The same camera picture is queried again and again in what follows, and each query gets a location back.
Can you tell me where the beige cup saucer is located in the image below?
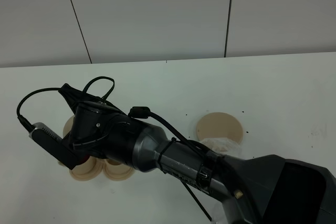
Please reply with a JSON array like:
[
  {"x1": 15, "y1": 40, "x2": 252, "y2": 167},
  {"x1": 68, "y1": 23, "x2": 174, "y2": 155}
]
[
  {"x1": 69, "y1": 156, "x2": 103, "y2": 181},
  {"x1": 103, "y1": 159, "x2": 135, "y2": 181}
]

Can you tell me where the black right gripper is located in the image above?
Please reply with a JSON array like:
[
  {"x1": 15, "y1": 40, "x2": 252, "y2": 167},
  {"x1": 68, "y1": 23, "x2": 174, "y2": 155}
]
[{"x1": 58, "y1": 83, "x2": 102, "y2": 114}]

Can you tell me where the beige left cup saucer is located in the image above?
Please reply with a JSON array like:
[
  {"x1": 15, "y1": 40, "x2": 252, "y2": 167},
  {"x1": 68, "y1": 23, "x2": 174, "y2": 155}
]
[{"x1": 69, "y1": 156, "x2": 103, "y2": 181}]

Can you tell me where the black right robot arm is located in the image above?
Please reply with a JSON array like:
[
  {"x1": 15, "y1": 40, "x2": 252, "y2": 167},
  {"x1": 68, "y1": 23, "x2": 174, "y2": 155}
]
[{"x1": 60, "y1": 84, "x2": 335, "y2": 223}]

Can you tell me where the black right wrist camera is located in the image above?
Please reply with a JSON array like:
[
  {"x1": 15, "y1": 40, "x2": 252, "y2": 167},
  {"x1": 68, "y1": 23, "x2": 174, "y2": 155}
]
[{"x1": 29, "y1": 122, "x2": 79, "y2": 169}]

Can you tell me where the beige round teapot saucer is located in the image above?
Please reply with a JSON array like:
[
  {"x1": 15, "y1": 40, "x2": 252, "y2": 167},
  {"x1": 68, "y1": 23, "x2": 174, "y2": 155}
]
[{"x1": 196, "y1": 112, "x2": 244, "y2": 144}]

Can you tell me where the beige right cup saucer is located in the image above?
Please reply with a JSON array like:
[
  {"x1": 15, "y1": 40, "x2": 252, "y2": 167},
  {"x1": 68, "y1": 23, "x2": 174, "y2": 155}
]
[{"x1": 103, "y1": 159, "x2": 135, "y2": 181}]

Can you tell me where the beige ceramic teapot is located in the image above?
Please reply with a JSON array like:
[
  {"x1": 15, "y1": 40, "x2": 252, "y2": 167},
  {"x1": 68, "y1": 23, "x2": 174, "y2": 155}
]
[{"x1": 62, "y1": 115, "x2": 75, "y2": 137}]

